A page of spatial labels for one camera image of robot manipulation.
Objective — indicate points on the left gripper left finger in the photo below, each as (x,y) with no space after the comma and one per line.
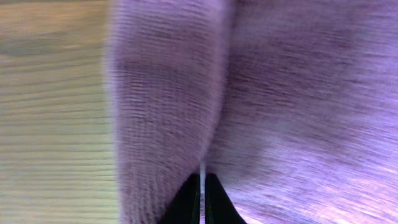
(185,207)

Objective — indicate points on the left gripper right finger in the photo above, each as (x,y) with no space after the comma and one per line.
(218,207)

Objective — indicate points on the purple microfibre cloth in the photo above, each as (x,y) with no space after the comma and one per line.
(292,104)

